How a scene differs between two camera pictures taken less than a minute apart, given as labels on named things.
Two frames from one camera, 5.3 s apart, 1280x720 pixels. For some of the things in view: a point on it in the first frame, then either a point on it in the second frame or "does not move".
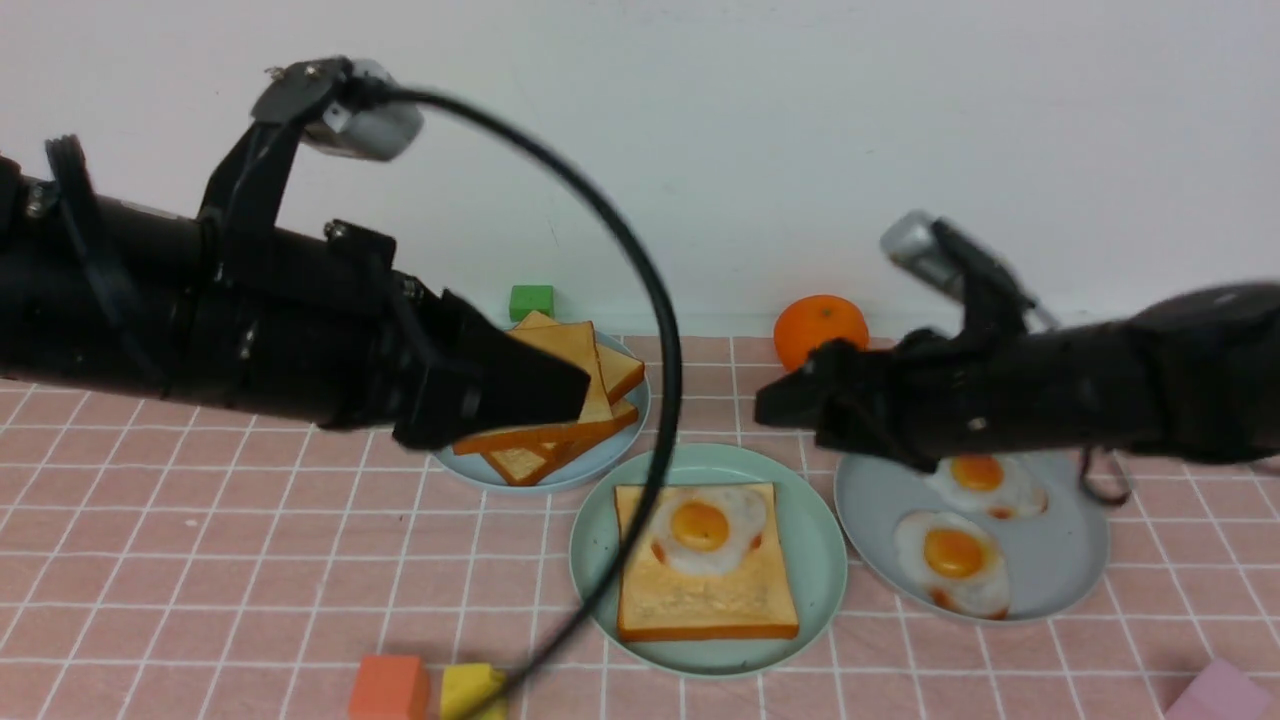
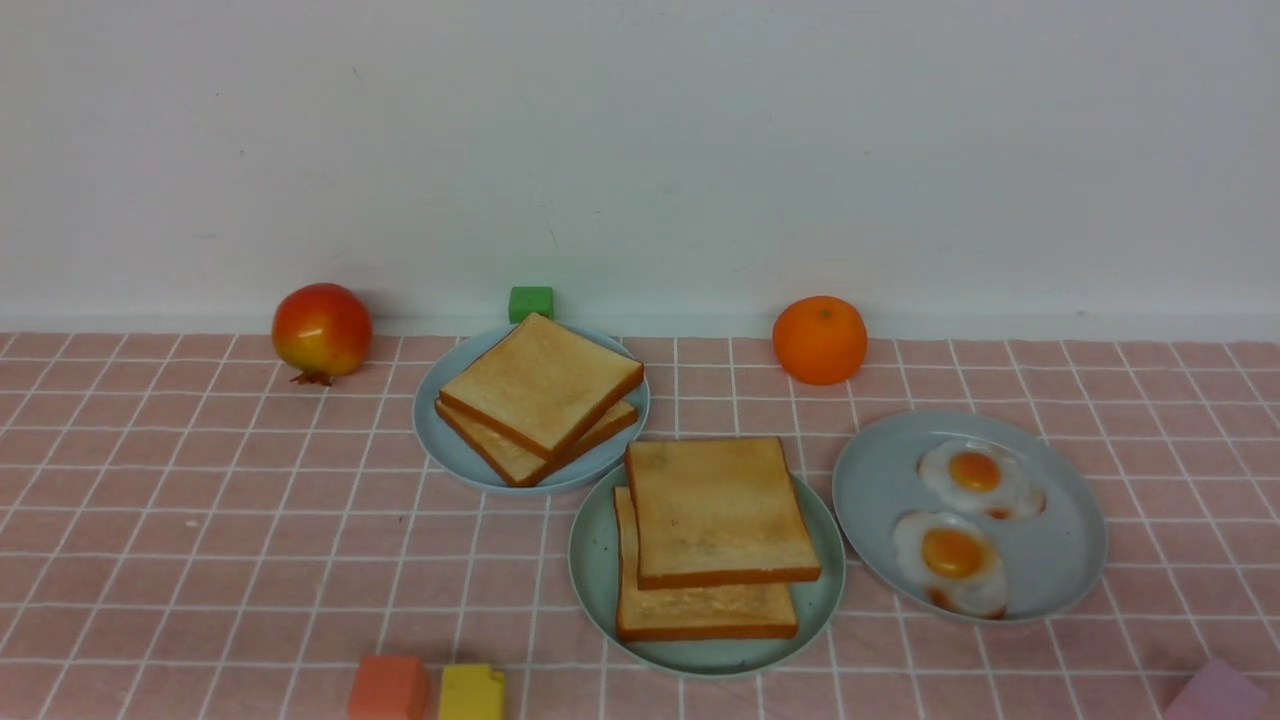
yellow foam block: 464,685 does not move
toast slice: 757,600 does not move
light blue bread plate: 592,461 does not move
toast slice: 577,343 → 717,510
